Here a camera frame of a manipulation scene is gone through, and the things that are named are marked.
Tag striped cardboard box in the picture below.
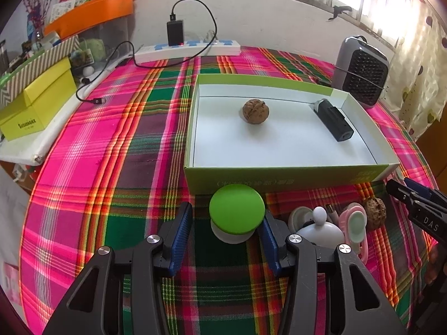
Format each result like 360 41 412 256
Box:
0 35 80 107

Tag yellow cardboard box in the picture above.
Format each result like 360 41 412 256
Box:
0 58 78 142

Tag clear plastic storage bin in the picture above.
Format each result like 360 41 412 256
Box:
70 16 135 81

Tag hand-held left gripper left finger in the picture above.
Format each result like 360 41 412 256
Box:
42 202 193 335

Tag green cardboard box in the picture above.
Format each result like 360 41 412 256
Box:
184 73 400 196

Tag pale green soft item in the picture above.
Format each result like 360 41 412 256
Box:
82 38 105 60

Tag brown walnut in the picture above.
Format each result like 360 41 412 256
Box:
242 99 270 124
362 197 386 231

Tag cream patterned curtain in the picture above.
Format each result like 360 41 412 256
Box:
394 0 447 140

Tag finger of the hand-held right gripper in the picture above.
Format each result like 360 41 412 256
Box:
386 179 420 219
404 177 447 213

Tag green-topped white mushroom toy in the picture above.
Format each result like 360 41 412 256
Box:
209 185 267 245

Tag white power strip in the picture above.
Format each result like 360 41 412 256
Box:
134 39 241 65

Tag orange plastic bin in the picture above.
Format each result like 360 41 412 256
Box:
44 0 135 39

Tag black charger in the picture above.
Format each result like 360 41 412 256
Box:
167 20 184 47

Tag grey fan heater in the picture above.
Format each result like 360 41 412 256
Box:
332 36 390 109

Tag small white round container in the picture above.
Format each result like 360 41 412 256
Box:
288 207 315 233

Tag picture card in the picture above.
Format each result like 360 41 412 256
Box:
70 49 93 67

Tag purple dried flower branches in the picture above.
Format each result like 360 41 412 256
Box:
23 0 47 30

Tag green and white paper packet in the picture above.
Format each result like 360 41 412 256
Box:
52 0 92 21

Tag pink clip with green pad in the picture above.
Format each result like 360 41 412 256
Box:
339 202 368 245

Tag black cylindrical device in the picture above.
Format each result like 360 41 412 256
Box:
312 99 354 142

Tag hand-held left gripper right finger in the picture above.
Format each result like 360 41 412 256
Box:
258 211 407 335

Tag black charging cable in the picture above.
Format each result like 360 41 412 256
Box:
76 0 219 105

